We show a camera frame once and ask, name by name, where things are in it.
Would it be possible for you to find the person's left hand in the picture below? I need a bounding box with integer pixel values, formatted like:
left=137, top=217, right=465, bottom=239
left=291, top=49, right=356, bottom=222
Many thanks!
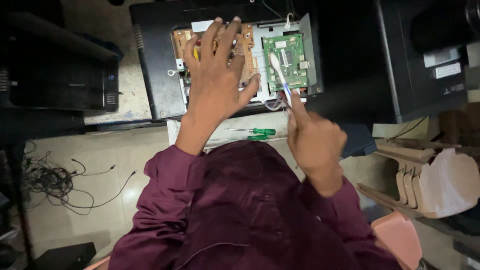
left=183, top=16, right=262, bottom=130

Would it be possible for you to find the person's right hand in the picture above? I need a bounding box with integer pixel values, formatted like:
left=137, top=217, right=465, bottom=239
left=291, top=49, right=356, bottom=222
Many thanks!
left=286, top=89, right=348, bottom=188

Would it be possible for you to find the black printer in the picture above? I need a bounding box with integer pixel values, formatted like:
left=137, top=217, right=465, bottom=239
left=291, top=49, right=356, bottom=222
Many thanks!
left=0, top=11, right=121, bottom=113
left=129, top=0, right=324, bottom=121

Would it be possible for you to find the white and blue toothbrush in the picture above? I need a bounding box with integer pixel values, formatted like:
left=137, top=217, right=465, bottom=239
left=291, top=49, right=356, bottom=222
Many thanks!
left=269, top=52, right=294, bottom=110

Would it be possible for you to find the dark plastic cover panel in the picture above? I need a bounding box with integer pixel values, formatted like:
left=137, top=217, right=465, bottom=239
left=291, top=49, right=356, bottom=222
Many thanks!
left=338, top=123, right=378, bottom=159

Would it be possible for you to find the brown circuit board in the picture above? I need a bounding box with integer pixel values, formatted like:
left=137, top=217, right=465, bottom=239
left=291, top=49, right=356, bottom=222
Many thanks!
left=172, top=23, right=259, bottom=88

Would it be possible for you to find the grey metal chassis plate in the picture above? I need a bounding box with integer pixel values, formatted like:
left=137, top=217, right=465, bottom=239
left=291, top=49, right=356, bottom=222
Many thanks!
left=250, top=13, right=318, bottom=103

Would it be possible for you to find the stack of beige plastic trays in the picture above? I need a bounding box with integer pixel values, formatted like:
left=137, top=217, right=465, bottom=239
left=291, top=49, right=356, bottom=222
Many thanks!
left=355, top=138, right=480, bottom=220

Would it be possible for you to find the green circuit board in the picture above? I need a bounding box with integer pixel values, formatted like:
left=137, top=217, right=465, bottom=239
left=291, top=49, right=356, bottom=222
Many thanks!
left=262, top=33, right=309, bottom=93

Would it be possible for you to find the person's maroon shirt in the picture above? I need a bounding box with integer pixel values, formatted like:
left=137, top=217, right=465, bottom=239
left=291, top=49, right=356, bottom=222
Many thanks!
left=108, top=140, right=404, bottom=270

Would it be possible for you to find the white plastic bag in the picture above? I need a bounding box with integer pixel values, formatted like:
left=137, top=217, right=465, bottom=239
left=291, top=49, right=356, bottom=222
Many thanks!
left=418, top=148, right=480, bottom=219

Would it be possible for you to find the large black machine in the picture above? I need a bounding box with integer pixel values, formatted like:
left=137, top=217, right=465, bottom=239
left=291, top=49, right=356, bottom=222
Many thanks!
left=374, top=0, right=480, bottom=124

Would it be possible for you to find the black table leg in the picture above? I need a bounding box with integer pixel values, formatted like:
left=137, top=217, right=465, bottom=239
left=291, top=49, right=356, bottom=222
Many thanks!
left=7, top=142, right=35, bottom=263

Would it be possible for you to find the black box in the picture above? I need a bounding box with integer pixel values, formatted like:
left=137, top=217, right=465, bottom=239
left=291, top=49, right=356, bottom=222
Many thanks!
left=25, top=241, right=97, bottom=270

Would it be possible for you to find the green handled screwdriver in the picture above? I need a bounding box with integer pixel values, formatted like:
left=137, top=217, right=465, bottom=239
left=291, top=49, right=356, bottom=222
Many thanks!
left=225, top=127, right=277, bottom=137
left=204, top=134, right=269, bottom=143

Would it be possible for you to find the bundle of coloured wires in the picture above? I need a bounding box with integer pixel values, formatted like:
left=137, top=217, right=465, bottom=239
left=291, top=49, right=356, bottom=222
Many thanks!
left=263, top=90, right=292, bottom=112

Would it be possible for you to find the thin black cable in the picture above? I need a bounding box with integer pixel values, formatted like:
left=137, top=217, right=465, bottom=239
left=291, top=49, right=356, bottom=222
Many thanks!
left=393, top=115, right=429, bottom=140

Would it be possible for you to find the tangle of black cables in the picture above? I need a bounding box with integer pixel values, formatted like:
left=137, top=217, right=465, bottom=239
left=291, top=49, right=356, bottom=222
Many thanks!
left=22, top=142, right=138, bottom=217

